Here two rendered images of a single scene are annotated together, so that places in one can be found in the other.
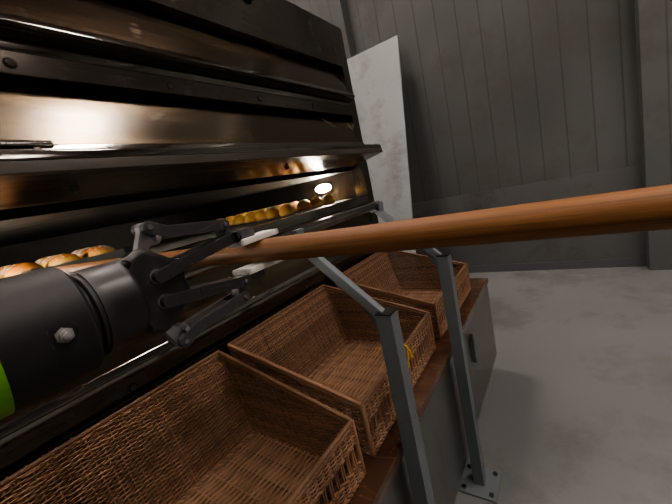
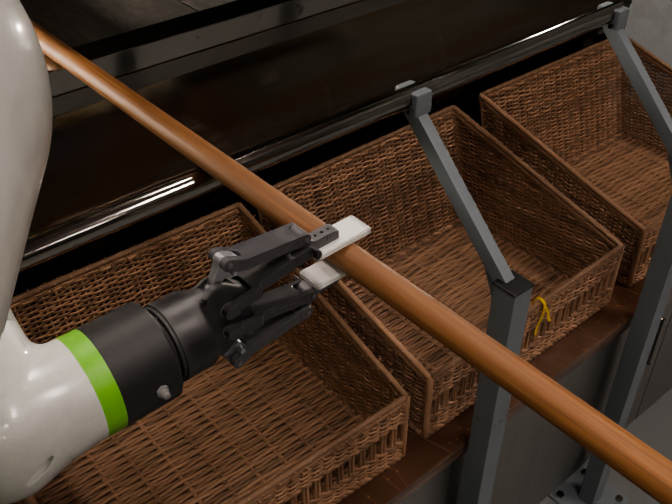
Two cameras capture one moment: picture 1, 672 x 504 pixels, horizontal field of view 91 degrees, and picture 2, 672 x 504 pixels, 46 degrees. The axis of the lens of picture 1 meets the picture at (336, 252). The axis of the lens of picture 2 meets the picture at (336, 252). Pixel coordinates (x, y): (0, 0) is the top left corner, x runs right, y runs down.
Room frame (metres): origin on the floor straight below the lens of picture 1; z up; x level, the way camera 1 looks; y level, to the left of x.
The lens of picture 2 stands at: (-0.18, -0.05, 1.68)
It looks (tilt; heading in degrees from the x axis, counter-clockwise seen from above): 38 degrees down; 14
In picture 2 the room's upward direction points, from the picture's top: straight up
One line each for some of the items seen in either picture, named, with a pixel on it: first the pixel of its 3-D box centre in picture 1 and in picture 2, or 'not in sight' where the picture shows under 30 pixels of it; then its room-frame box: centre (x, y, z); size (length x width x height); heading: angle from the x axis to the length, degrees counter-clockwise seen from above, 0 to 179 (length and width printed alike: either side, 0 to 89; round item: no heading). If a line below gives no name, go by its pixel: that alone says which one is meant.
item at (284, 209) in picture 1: (275, 210); not in sight; (1.96, 0.30, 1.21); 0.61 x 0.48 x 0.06; 54
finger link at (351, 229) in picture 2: (252, 238); (335, 237); (0.43, 0.10, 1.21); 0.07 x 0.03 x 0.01; 145
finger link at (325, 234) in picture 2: (233, 229); (314, 233); (0.41, 0.12, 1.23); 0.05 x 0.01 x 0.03; 145
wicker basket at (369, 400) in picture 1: (341, 346); (440, 250); (1.08, 0.05, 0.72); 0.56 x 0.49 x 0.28; 145
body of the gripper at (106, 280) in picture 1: (136, 296); (204, 322); (0.30, 0.19, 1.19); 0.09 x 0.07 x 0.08; 145
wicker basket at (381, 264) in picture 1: (406, 284); (625, 146); (1.58, -0.31, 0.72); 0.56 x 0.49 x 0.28; 144
